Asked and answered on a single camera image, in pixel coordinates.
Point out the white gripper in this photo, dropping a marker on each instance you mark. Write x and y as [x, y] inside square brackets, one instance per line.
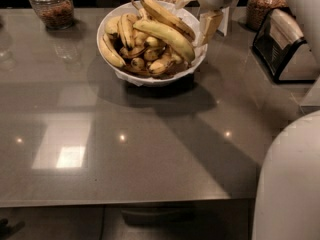
[209, 21]

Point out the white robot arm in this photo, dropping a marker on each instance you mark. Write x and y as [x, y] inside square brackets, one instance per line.
[287, 204]

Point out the white bowl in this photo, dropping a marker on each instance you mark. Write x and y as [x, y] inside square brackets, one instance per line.
[185, 15]

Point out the large top banana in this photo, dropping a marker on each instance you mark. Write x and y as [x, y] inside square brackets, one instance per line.
[163, 15]

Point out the large banana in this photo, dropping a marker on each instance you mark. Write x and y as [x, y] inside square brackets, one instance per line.
[169, 35]
[163, 15]

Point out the large front banana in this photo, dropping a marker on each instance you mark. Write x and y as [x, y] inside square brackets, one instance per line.
[169, 35]

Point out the small bottom banana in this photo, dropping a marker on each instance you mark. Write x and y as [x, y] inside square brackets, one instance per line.
[160, 65]

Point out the upright left banana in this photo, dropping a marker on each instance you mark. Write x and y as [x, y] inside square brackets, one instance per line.
[125, 27]

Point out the small back-left banana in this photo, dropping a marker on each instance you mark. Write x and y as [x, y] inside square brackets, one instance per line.
[111, 27]

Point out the left edge banana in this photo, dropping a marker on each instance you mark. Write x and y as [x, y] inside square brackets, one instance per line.
[109, 53]

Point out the white sign stand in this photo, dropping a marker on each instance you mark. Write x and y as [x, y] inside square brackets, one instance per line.
[227, 10]

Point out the right glass cereal jar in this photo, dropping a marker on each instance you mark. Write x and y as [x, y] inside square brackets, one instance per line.
[258, 9]

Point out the left glass cereal jar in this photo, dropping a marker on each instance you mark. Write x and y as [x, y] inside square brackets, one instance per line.
[55, 14]

